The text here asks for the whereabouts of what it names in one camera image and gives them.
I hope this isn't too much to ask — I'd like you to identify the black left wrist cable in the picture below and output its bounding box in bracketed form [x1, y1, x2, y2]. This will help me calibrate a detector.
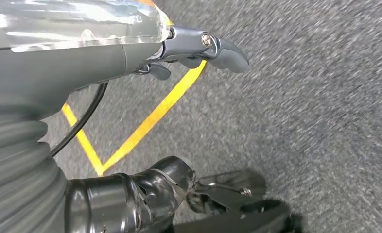
[49, 82, 109, 158]

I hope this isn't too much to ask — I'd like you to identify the black robot leg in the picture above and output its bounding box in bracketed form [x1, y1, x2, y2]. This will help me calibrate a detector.
[173, 169, 304, 233]

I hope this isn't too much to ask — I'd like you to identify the yellow floor tape marking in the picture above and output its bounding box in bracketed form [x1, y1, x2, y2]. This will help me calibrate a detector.
[61, 59, 208, 177]

